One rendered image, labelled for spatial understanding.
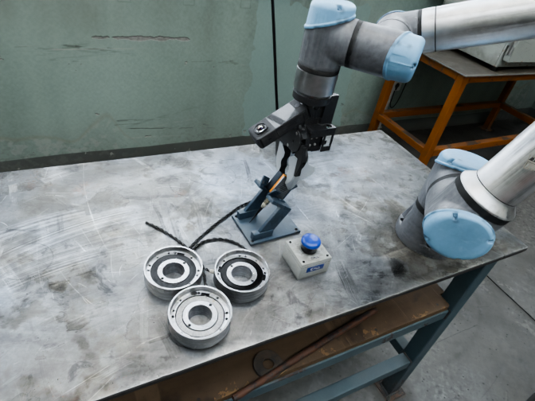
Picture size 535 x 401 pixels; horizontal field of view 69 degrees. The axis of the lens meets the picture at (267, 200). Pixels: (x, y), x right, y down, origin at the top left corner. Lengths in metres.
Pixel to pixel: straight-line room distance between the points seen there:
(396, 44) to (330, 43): 0.10
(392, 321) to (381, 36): 0.75
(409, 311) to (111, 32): 1.76
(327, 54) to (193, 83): 1.69
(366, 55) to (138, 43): 1.64
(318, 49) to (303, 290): 0.44
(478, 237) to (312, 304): 0.32
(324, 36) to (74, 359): 0.63
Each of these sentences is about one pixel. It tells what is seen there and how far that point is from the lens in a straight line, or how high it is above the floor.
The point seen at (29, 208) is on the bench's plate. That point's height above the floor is 0.80.
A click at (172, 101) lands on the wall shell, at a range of 2.33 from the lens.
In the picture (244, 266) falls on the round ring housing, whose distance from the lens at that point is 0.76.
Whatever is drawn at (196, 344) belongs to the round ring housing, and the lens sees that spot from 0.66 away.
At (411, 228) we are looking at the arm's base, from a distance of 0.95.
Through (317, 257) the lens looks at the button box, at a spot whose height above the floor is 0.85.
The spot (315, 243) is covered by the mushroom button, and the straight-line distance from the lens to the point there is 0.77.
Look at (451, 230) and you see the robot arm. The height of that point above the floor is 0.98.
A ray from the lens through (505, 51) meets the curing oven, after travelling 2.68.
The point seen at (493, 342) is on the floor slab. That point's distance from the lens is 2.08.
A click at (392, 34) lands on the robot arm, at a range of 0.68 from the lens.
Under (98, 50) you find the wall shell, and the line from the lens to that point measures 2.16.
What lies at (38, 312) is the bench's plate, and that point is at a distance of 0.76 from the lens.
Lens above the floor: 1.39
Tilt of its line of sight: 38 degrees down
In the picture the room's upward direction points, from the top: 11 degrees clockwise
